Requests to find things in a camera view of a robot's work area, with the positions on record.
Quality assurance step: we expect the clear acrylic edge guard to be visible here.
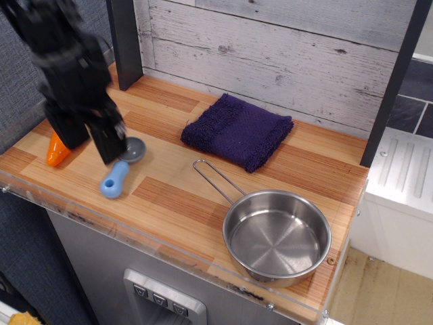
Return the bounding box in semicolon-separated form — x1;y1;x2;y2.
1;172;330;324

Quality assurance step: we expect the orange plastic carrot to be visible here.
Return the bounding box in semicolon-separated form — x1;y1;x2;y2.
46;132;71;167

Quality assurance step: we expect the white toy sink unit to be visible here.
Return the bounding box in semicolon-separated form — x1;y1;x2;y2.
349;128;432;278

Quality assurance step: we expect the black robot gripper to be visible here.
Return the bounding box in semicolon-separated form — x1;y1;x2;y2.
32;33;127;165

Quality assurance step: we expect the yellow object at corner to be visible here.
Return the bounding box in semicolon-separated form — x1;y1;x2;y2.
7;312;42;325

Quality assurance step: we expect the grey dispenser button panel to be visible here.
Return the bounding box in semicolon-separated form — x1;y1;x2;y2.
123;268;208;324

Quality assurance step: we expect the purple folded towel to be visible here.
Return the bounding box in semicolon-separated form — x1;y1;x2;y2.
181;93;294;173

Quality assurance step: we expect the stainless steel pan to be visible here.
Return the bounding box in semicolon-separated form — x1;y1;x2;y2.
192;159;333;289

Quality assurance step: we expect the dark right support post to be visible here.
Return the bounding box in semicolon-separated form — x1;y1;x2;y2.
360;0;432;167

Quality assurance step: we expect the dark support post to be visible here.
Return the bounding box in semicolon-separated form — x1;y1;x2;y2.
106;0;143;91
360;0;432;167

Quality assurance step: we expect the dark left support post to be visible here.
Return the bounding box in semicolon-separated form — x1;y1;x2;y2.
106;0;143;91

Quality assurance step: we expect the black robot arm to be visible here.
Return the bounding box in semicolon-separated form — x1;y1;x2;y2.
1;1;127;164

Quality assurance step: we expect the blue handled grey spoon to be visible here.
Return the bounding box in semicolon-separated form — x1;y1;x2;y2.
99;137;147;199

